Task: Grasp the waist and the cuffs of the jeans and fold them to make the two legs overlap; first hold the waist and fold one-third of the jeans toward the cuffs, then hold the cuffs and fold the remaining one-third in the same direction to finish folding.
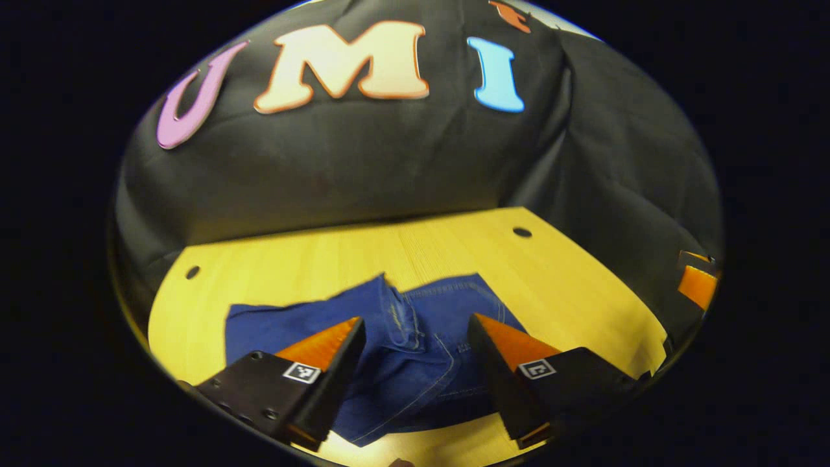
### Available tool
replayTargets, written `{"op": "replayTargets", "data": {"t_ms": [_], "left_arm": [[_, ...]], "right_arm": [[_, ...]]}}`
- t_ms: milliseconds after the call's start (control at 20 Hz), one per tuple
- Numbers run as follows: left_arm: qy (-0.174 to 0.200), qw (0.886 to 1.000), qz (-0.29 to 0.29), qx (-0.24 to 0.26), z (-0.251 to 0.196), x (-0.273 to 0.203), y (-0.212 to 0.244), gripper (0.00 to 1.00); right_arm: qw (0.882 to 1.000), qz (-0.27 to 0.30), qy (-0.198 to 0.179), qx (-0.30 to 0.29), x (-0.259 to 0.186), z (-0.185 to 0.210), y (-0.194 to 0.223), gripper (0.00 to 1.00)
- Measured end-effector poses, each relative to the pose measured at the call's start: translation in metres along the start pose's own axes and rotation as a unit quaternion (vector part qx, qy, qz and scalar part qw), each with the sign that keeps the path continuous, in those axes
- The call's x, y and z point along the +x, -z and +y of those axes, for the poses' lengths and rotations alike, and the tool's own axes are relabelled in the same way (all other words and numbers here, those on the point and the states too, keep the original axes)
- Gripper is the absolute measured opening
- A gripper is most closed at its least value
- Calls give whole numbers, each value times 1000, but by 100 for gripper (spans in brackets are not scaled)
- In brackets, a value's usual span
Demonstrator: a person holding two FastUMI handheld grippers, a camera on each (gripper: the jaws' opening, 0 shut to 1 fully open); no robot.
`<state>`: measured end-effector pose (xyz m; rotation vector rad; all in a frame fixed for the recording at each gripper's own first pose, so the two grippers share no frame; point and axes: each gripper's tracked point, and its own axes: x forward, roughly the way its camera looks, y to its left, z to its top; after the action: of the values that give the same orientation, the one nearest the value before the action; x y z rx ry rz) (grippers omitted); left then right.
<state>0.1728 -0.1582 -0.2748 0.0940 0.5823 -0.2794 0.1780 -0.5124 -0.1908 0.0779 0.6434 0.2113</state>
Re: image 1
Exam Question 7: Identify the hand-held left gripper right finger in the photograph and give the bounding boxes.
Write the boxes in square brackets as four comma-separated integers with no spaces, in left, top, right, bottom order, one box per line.
[467,313,643,450]

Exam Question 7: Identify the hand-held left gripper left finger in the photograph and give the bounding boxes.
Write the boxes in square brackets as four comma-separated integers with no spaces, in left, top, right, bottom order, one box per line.
[193,317,367,453]

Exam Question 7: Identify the blue jeans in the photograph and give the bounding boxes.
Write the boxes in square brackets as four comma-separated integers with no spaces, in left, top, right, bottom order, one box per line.
[224,272,529,448]

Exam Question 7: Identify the black backdrop cloth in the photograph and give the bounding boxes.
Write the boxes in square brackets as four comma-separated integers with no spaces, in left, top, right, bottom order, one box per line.
[110,0,724,351]

